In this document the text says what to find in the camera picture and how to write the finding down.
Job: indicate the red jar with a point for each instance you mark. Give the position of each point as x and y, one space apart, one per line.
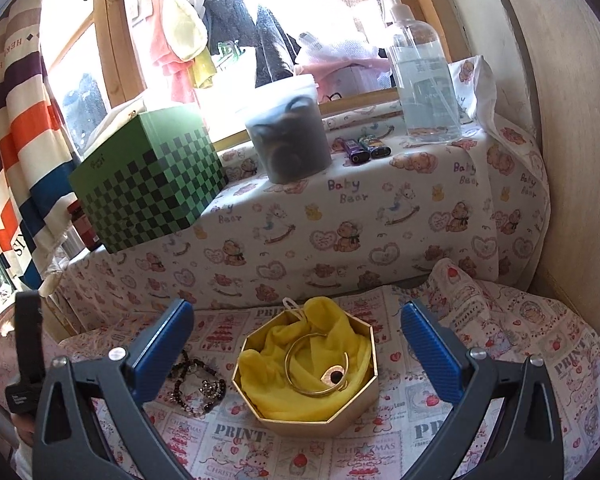
82 225

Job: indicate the pink bag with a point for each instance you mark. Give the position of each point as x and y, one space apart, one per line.
340 72

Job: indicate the pink hanging garment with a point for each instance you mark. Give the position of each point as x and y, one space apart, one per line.
166 60

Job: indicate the striped curtain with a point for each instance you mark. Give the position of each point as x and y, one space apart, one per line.
25 125

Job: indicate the bear print cloth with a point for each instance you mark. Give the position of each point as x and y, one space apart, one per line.
360 230

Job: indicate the green checkered box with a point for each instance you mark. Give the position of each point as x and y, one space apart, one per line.
145 195

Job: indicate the grey plastic container with lid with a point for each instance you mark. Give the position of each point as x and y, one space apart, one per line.
290 145

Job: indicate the wooden window frame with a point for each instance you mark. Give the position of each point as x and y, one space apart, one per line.
112 45

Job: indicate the gold octagonal jewelry box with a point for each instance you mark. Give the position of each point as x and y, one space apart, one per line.
325 422

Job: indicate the pale yellow hanging cloth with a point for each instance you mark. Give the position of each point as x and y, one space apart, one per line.
185 30

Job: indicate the pink printed cloth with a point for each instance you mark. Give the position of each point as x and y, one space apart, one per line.
530 340

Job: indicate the clear spray bottle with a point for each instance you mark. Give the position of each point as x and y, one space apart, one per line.
425 90

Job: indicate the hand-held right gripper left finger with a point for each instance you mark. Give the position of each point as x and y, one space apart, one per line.
161 340

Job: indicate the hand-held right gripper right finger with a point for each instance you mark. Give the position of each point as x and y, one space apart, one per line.
430 345

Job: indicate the purple lighter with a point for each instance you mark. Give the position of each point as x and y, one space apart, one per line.
354 151

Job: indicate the dark hanging garment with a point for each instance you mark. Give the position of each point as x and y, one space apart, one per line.
272 45

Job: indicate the dark lighter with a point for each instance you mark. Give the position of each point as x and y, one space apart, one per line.
375 146

